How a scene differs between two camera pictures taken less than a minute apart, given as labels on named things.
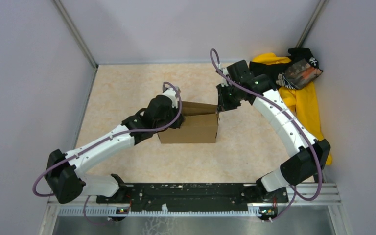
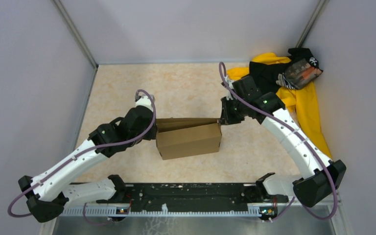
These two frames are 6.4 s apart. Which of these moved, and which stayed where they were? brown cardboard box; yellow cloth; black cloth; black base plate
Moved: brown cardboard box
Stayed: yellow cloth; black cloth; black base plate
